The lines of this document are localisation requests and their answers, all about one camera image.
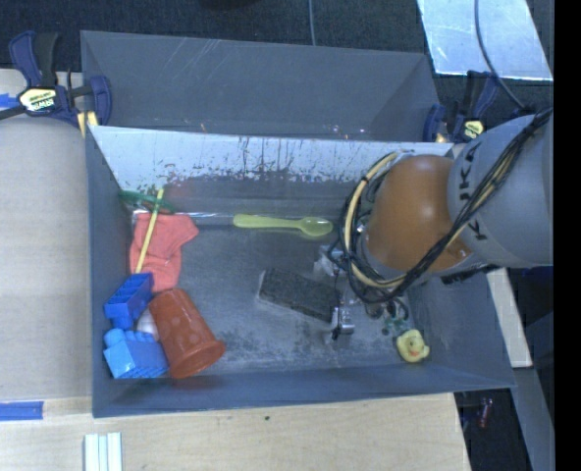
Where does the dark blue toy brick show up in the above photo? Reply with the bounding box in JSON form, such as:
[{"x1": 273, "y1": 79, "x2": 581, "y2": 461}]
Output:
[{"x1": 103, "y1": 272, "x2": 155, "y2": 332}]

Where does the grey metal bin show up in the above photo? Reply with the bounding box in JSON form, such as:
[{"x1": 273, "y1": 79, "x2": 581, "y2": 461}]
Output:
[{"x1": 79, "y1": 29, "x2": 518, "y2": 419}]

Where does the light blue toy brick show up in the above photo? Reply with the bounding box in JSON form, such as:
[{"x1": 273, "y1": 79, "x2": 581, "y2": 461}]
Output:
[{"x1": 102, "y1": 327, "x2": 170, "y2": 380}]

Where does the dark green flat block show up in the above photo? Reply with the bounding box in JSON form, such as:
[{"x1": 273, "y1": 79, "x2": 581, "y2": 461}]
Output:
[{"x1": 257, "y1": 268, "x2": 342, "y2": 324}]

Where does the yellow rubber duck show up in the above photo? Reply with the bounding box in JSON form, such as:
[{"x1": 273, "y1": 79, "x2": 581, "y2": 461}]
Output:
[{"x1": 395, "y1": 328, "x2": 431, "y2": 364}]

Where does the red cloth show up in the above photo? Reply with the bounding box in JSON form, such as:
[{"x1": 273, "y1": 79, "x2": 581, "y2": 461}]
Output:
[{"x1": 128, "y1": 212, "x2": 200, "y2": 294}]

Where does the pale wood board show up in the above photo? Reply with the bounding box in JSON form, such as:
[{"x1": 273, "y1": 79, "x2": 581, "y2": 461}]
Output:
[{"x1": 0, "y1": 114, "x2": 94, "y2": 403}]

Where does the small white object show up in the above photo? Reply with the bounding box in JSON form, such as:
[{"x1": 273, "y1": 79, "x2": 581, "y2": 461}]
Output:
[{"x1": 136, "y1": 308, "x2": 160, "y2": 342}]

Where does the yellow-green plastic spoon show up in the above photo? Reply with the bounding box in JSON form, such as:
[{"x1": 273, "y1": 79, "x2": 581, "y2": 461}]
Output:
[{"x1": 232, "y1": 213, "x2": 335, "y2": 240}]

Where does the thin yellow stick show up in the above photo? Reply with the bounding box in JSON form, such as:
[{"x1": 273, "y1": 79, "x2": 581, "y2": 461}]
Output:
[{"x1": 133, "y1": 187, "x2": 166, "y2": 275}]

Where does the red plastic cup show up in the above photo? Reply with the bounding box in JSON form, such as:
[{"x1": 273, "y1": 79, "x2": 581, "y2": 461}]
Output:
[{"x1": 147, "y1": 288, "x2": 227, "y2": 381}]

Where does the green plastic strap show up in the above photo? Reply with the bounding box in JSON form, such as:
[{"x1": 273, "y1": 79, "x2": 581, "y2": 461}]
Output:
[{"x1": 118, "y1": 188, "x2": 178, "y2": 216}]

